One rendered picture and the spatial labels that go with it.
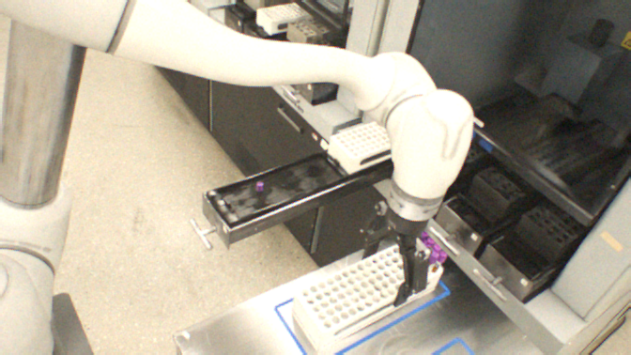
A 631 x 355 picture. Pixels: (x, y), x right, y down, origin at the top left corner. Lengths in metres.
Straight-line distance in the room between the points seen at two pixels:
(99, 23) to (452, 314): 0.83
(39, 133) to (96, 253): 1.35
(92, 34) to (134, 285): 1.57
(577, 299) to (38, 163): 1.13
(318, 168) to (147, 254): 1.03
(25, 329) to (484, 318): 0.83
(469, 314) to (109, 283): 1.41
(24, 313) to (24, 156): 0.25
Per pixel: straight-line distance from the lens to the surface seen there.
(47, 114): 0.88
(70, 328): 1.19
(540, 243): 1.29
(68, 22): 0.59
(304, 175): 1.31
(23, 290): 0.96
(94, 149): 2.67
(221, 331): 1.00
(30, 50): 0.82
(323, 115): 1.64
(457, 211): 1.32
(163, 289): 2.06
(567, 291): 1.33
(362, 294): 1.00
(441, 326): 1.08
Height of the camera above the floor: 1.68
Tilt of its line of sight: 42 degrees down
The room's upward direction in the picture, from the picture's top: 10 degrees clockwise
